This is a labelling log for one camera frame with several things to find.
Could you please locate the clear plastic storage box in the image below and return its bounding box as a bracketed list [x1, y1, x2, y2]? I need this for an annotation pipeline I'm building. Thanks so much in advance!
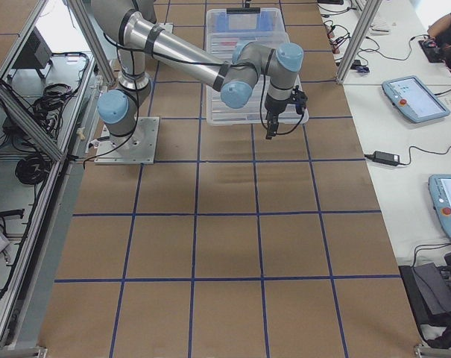
[206, 7, 285, 37]

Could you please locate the black box latch handle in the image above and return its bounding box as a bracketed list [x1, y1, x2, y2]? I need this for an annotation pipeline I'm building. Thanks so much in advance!
[226, 7, 261, 15]

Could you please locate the blue plastic tray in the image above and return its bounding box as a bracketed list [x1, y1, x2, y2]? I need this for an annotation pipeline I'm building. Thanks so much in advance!
[215, 13, 273, 32]

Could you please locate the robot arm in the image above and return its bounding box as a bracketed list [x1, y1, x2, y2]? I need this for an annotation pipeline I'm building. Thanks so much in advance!
[91, 1, 307, 144]

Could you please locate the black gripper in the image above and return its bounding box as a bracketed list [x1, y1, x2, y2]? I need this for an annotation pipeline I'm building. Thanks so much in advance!
[265, 95, 290, 139]

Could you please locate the teach pendant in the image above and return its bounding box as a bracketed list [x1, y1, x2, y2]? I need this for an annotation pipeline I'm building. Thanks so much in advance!
[428, 175, 451, 240]
[382, 75, 450, 123]

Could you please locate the black power adapter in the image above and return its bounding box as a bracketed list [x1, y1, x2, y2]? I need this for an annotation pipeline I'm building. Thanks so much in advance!
[373, 151, 400, 166]

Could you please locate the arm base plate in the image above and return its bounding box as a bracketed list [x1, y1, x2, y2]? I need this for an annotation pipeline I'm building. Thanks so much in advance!
[94, 116, 160, 165]

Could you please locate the aluminium frame post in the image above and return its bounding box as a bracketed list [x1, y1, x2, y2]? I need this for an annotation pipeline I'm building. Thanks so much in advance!
[335, 0, 382, 84]

